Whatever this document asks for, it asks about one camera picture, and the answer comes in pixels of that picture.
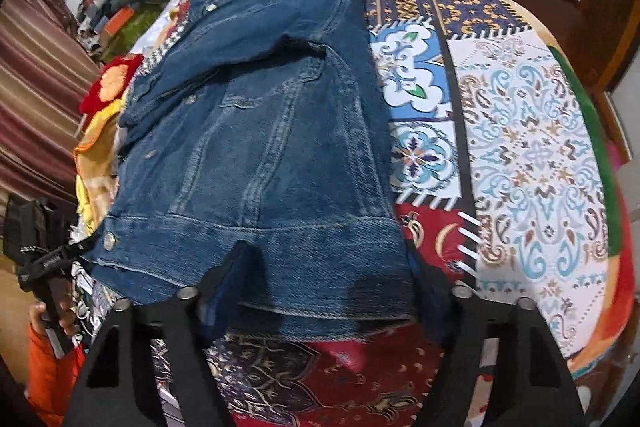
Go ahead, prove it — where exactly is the person's left hand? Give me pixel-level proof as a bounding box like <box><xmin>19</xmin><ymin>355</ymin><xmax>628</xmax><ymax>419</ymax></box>
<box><xmin>28</xmin><ymin>293</ymin><xmax>82</xmax><ymax>349</ymax></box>

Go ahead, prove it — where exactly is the patchwork printed blanket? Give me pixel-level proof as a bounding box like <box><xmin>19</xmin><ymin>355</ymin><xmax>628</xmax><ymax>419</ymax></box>
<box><xmin>74</xmin><ymin>0</ymin><xmax>637</xmax><ymax>427</ymax></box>

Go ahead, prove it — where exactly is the striped brown curtain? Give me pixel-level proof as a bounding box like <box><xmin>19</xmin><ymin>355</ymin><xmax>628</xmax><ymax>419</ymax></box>
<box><xmin>0</xmin><ymin>0</ymin><xmax>102</xmax><ymax>210</ymax></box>

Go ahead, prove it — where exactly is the red plush toy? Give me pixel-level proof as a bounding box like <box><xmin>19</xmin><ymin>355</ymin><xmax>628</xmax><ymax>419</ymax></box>
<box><xmin>79</xmin><ymin>54</ymin><xmax>144</xmax><ymax>116</ymax></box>

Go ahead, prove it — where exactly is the yellow cloth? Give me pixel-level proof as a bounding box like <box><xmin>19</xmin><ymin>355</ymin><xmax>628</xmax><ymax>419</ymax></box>
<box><xmin>73</xmin><ymin>106</ymin><xmax>127</xmax><ymax>235</ymax></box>

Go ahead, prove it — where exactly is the dark checked cloth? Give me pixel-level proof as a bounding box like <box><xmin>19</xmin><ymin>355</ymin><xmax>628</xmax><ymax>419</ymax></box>
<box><xmin>3</xmin><ymin>198</ymin><xmax>77</xmax><ymax>259</ymax></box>

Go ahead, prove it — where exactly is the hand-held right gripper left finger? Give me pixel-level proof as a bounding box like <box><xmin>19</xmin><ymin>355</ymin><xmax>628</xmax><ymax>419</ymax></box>
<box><xmin>65</xmin><ymin>239</ymin><xmax>267</xmax><ymax>427</ymax></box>

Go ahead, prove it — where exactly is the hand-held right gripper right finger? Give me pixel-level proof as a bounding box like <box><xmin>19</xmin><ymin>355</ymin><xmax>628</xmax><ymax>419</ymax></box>
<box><xmin>407</xmin><ymin>251</ymin><xmax>587</xmax><ymax>427</ymax></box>

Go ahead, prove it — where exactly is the blue denim jacket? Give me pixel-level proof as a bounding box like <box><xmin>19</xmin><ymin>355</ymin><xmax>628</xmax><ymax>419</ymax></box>
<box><xmin>81</xmin><ymin>0</ymin><xmax>417</xmax><ymax>342</ymax></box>

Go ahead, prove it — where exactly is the orange box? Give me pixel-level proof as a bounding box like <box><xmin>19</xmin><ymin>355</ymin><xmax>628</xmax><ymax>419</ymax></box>
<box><xmin>106</xmin><ymin>6</ymin><xmax>137</xmax><ymax>29</ymax></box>

